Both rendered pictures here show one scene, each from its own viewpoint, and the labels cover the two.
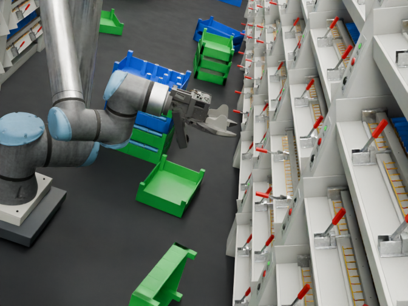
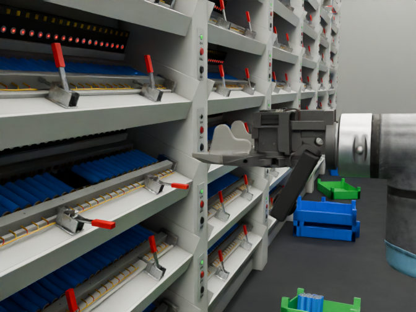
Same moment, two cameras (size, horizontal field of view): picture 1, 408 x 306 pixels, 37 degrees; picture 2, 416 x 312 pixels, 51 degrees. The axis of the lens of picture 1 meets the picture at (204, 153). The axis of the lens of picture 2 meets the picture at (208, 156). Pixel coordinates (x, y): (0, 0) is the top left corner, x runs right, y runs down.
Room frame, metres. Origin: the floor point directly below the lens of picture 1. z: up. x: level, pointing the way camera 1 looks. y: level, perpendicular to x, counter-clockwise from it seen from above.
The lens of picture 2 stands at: (2.18, 0.24, 0.75)
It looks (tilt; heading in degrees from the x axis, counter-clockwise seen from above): 9 degrees down; 205
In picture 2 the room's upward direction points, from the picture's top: straight up
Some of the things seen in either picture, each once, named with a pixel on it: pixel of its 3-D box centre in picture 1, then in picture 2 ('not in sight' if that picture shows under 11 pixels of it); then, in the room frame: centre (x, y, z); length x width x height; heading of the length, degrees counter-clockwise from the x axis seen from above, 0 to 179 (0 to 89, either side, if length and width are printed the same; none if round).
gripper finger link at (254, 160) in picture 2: not in sight; (252, 158); (1.58, 0.03, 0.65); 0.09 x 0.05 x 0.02; 110
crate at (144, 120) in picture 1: (143, 107); not in sight; (2.47, 0.32, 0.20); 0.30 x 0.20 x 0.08; 86
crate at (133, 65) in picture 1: (152, 74); not in sight; (2.47, 0.32, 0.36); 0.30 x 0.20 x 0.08; 86
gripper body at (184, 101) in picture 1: (187, 106); (294, 139); (1.55, 0.08, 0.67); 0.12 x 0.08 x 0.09; 94
